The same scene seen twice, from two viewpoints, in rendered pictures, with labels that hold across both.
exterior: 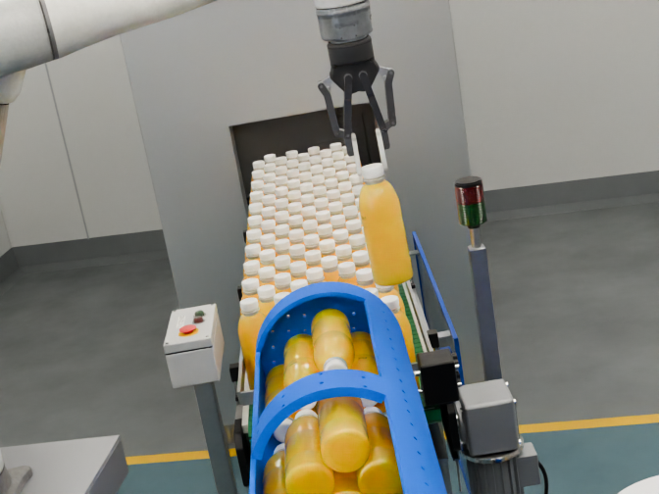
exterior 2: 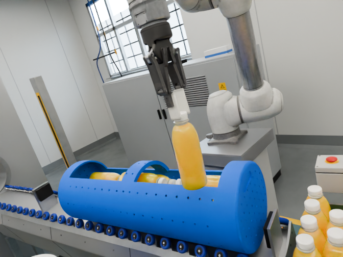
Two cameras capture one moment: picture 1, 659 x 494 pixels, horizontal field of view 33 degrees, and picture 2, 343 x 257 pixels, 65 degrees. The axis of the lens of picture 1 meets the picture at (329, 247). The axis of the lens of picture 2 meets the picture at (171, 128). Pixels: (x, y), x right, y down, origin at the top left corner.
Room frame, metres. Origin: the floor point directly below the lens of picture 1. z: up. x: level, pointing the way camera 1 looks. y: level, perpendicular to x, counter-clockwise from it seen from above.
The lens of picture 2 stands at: (2.25, -0.67, 1.62)
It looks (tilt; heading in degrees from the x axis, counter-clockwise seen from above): 16 degrees down; 127
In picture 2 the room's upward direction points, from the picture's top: 16 degrees counter-clockwise
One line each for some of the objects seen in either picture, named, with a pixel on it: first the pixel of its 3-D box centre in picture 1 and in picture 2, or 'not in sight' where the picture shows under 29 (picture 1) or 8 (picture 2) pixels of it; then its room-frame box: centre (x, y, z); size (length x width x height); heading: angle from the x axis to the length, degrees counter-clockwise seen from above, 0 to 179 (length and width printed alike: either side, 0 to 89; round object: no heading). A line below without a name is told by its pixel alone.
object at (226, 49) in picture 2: not in sight; (218, 51); (1.17, 1.87, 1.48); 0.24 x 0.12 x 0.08; 177
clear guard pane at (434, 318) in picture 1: (444, 366); not in sight; (2.63, -0.24, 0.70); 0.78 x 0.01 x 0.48; 179
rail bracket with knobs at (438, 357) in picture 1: (435, 379); not in sight; (2.05, -0.17, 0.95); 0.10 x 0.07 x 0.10; 89
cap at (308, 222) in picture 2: not in sight; (309, 223); (2.13, -0.03, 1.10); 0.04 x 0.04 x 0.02
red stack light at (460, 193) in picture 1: (469, 192); not in sight; (2.38, -0.33, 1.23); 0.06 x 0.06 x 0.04
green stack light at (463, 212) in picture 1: (472, 211); not in sight; (2.38, -0.33, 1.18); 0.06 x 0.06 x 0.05
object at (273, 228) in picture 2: not in sight; (273, 234); (2.00, 0.03, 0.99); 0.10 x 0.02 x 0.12; 89
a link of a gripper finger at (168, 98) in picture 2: (388, 132); (166, 98); (1.87, -0.14, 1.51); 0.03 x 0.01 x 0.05; 89
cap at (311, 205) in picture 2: not in sight; (312, 206); (2.13, 0.05, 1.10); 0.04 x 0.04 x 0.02
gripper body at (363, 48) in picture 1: (353, 65); (159, 44); (1.86, -0.09, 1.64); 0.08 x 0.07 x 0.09; 89
